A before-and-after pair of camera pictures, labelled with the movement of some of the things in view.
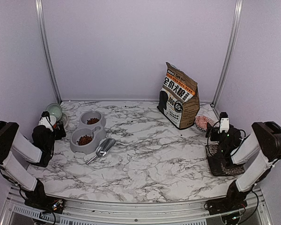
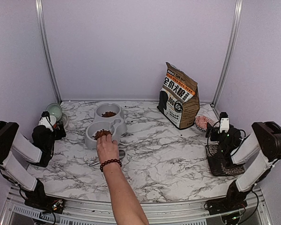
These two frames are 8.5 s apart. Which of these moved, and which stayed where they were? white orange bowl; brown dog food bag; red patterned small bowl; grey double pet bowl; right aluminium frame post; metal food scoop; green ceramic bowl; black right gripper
Moved: metal food scoop; grey double pet bowl
Stayed: right aluminium frame post; black right gripper; green ceramic bowl; red patterned small bowl; brown dog food bag; white orange bowl
